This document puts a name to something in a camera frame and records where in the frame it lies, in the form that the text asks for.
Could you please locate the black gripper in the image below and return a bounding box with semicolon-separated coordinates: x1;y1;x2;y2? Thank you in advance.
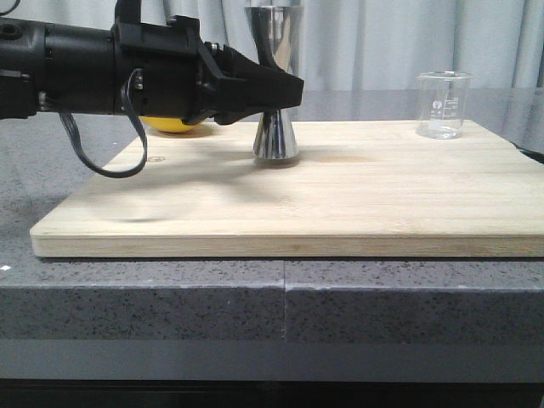
111;1;304;125

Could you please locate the steel double jigger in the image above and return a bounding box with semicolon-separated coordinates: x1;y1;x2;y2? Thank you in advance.
245;5;303;162

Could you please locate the glass beaker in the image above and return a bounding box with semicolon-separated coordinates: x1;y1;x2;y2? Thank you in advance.
416;71;473;139

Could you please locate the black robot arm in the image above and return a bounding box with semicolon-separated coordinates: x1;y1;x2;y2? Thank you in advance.
1;1;303;125

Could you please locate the yellow lemon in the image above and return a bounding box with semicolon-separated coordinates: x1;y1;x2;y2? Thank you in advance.
139;116;197;133

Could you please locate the wooden cutting board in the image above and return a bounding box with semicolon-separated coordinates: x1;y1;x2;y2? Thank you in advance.
30;121;543;258

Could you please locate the black ribbon cable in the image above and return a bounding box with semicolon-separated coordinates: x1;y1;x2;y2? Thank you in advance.
38;67;149;179

